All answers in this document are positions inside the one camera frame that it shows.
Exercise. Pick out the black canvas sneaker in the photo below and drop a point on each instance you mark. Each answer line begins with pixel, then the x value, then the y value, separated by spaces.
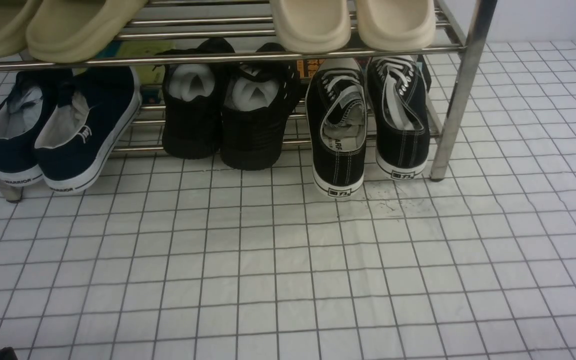
pixel 337 116
pixel 397 88

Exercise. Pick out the silver metal shoe rack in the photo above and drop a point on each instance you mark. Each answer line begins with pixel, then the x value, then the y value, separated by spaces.
pixel 243 39

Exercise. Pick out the navy canvas shoe right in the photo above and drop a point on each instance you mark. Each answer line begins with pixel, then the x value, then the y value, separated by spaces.
pixel 93 110

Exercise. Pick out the navy canvas shoe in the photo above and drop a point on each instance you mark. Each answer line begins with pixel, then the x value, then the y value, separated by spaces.
pixel 23 114
pixel 93 110

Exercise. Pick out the navy canvas shoe left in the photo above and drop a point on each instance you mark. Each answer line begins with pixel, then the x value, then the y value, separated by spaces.
pixel 23 114

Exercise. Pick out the black mesh sneaker right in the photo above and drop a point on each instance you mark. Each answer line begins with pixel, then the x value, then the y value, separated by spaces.
pixel 259 99

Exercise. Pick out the black mesh sneaker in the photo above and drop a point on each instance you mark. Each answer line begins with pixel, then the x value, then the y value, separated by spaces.
pixel 259 99
pixel 193 94

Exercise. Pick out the black mesh sneaker left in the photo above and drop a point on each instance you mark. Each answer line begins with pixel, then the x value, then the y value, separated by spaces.
pixel 193 94

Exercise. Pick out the cream slipper left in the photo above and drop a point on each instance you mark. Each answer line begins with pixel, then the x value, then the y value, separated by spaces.
pixel 311 26

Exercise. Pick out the cream slipper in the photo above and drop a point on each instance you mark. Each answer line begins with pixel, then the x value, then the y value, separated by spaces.
pixel 396 25
pixel 311 26

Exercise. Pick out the cream slipper right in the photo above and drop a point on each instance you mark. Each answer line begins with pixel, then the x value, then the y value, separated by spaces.
pixel 396 25

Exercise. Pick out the dark object bottom left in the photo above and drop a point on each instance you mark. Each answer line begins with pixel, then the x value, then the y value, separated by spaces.
pixel 8 353

